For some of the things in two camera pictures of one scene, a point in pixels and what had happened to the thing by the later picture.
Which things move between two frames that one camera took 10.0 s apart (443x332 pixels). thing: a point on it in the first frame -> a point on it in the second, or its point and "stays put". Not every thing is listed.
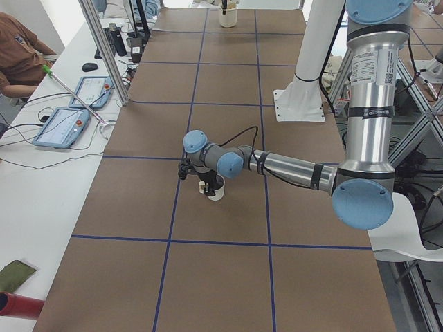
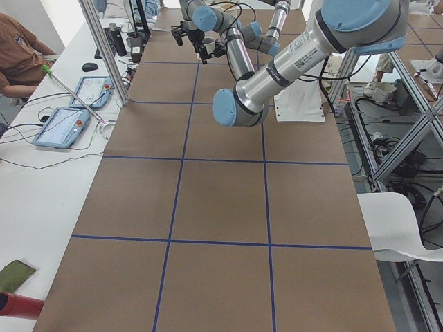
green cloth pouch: (14, 274) stays put
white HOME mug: (219, 193) -> (210, 43)
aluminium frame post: (106, 51) stays put
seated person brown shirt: (22, 56) stays put
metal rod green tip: (50, 74) stays put
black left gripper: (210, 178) -> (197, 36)
